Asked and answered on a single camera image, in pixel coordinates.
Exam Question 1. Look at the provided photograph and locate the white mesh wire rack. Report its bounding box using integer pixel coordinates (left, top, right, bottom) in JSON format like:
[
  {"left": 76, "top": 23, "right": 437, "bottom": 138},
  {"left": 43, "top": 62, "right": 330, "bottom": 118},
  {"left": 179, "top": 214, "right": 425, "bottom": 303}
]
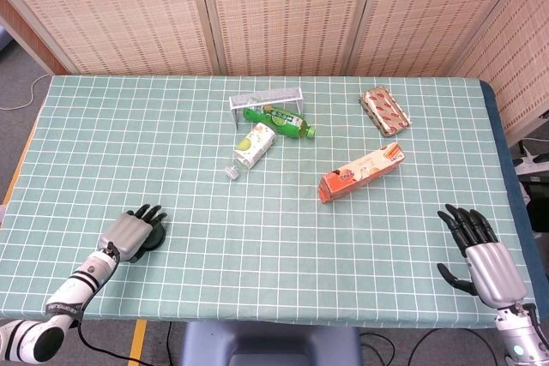
[{"left": 229, "top": 87, "right": 305, "bottom": 130}]

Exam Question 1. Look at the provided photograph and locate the brown red printed snack packet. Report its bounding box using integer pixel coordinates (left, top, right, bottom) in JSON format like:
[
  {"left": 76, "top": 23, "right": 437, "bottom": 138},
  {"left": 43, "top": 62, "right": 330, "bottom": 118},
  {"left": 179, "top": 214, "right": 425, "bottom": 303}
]
[{"left": 359, "top": 86, "right": 413, "bottom": 139}]

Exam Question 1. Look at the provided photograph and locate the white floor cable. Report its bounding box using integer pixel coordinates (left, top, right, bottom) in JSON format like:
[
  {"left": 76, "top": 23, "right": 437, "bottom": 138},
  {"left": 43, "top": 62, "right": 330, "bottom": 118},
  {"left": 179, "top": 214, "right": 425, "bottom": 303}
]
[{"left": 0, "top": 73, "right": 51, "bottom": 111}]

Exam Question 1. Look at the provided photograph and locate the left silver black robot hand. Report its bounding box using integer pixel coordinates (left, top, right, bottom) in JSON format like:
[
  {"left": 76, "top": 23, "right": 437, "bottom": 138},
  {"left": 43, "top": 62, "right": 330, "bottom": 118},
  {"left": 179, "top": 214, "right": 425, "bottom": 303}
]
[{"left": 97, "top": 204, "right": 169, "bottom": 264}]

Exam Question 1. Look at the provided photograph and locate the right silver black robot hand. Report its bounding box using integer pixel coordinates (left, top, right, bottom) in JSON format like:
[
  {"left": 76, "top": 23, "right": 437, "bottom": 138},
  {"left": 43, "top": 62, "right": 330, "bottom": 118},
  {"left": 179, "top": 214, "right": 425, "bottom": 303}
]
[{"left": 436, "top": 203, "right": 528, "bottom": 309}]

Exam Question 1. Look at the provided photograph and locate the bamboo folding screen panel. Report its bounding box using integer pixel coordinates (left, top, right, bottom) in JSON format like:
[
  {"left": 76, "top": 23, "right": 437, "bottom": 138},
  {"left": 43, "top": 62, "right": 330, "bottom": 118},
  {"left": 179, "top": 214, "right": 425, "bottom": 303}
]
[
  {"left": 449, "top": 0, "right": 549, "bottom": 135},
  {"left": 196, "top": 0, "right": 381, "bottom": 77},
  {"left": 347, "top": 0, "right": 544, "bottom": 79},
  {"left": 0, "top": 0, "right": 215, "bottom": 76}
]

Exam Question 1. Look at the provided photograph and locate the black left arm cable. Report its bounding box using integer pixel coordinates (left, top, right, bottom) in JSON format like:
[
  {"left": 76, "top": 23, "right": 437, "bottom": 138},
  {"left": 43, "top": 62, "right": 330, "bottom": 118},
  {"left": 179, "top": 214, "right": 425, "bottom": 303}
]
[{"left": 76, "top": 321, "right": 145, "bottom": 363}]

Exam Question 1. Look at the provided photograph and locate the green plastic drink bottle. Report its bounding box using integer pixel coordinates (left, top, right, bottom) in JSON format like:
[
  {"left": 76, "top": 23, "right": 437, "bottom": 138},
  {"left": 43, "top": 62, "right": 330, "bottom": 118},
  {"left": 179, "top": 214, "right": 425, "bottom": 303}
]
[{"left": 243, "top": 105, "right": 317, "bottom": 140}]

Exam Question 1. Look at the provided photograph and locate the clear bottle with white label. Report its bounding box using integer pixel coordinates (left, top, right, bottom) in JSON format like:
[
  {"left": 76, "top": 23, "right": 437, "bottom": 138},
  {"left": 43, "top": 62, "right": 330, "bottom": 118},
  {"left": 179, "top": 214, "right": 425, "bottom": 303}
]
[{"left": 225, "top": 122, "right": 278, "bottom": 182}]

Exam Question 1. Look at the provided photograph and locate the orange cardboard snack carton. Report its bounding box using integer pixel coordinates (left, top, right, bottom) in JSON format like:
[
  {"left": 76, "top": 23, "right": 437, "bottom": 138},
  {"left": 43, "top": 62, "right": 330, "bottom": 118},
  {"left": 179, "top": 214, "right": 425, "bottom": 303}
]
[{"left": 317, "top": 141, "right": 406, "bottom": 204}]

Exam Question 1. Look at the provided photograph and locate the blue table edge padding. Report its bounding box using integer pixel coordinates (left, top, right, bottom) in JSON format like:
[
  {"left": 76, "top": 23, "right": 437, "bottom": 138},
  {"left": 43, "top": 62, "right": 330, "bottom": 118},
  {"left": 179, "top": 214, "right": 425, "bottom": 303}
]
[{"left": 479, "top": 79, "right": 544, "bottom": 328}]

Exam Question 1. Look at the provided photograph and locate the green checked tablecloth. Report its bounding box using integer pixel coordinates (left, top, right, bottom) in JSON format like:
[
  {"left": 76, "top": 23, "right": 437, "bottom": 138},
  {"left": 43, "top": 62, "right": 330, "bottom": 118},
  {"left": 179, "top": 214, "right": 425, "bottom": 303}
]
[{"left": 0, "top": 74, "right": 542, "bottom": 331}]

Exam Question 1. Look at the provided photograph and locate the black floor cable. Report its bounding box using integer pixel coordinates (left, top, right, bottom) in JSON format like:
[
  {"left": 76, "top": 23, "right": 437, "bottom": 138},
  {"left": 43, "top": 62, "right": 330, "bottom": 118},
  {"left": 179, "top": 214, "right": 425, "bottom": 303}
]
[{"left": 407, "top": 327, "right": 499, "bottom": 366}]

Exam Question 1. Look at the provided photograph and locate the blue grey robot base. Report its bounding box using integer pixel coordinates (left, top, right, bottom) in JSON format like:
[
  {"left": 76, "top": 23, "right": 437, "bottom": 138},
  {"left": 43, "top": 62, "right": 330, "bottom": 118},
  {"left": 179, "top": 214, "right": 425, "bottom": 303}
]
[{"left": 178, "top": 321, "right": 364, "bottom": 366}]

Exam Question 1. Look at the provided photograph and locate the yellow floor tape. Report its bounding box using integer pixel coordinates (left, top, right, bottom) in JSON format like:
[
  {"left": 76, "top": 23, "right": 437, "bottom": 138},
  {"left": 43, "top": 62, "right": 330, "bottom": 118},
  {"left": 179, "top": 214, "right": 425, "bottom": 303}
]
[{"left": 127, "top": 320, "right": 148, "bottom": 366}]

